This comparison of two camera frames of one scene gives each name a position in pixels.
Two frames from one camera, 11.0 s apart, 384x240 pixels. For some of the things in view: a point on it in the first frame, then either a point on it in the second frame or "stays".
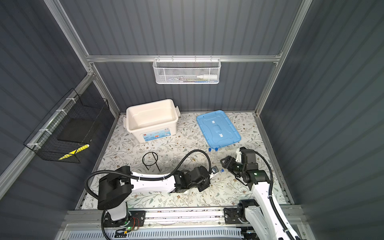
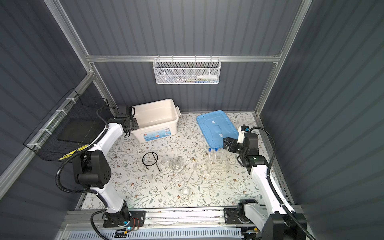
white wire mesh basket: (186, 71) stays
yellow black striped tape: (77, 150) stays
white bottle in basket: (208, 76) stays
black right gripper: (229, 163) -> (227, 144)
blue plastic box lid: (217, 129) stays
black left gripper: (206, 185) -> (135, 126)
